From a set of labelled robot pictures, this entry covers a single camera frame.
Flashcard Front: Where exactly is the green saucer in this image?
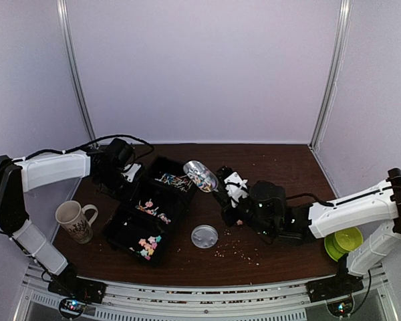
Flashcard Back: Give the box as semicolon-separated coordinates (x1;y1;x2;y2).
324;234;353;261

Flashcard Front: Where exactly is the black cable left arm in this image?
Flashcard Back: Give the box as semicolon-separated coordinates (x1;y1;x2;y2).
0;134;154;231

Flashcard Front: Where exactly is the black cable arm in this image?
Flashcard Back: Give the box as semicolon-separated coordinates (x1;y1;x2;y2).
285;192;333;207
0;134;154;231

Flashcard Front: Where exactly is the silver metal jar lid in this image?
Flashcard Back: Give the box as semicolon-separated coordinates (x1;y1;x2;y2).
190;225;219;249

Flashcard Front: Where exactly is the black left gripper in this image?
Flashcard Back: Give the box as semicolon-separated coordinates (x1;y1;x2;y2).
96;167;141;203

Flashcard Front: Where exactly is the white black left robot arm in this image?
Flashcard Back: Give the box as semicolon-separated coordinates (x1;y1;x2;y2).
0;138;138;297

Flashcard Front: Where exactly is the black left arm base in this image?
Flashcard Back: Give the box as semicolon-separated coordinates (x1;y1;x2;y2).
44;263;107;320

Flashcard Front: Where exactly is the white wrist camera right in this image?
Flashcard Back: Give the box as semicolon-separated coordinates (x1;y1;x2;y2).
217;166;249;208

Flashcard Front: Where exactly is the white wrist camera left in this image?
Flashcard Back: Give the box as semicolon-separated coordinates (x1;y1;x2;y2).
122;163;142;183

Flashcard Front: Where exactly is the beige patterned ceramic mug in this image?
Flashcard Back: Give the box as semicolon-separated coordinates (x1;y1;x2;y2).
55;201;98;244

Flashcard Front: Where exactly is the silver metal scoop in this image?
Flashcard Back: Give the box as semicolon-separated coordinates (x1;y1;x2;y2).
183;160;219;193

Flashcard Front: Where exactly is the green bowl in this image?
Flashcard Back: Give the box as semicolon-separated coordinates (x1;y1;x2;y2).
333;227;364;253

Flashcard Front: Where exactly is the aluminium corner post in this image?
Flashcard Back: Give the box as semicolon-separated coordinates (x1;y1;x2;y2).
56;0;96;140
310;0;352;151

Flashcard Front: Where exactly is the aluminium corner post right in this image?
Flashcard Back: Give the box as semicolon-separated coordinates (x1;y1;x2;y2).
310;0;352;151

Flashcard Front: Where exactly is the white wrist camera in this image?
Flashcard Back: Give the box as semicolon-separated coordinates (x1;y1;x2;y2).
122;163;142;183
217;166;249;208

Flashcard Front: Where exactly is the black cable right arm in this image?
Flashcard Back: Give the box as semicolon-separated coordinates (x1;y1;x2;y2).
285;192;333;207

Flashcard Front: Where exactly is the black three-compartment candy tray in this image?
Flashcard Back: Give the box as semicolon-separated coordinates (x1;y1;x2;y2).
103;156;196;267

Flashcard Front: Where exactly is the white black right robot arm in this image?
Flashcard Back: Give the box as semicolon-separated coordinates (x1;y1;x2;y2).
213;167;401;296

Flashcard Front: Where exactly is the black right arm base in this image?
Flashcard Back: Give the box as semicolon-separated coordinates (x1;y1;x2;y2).
305;267;364;318

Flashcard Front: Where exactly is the aluminium corner post left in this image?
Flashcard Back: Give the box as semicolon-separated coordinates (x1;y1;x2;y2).
56;0;96;140

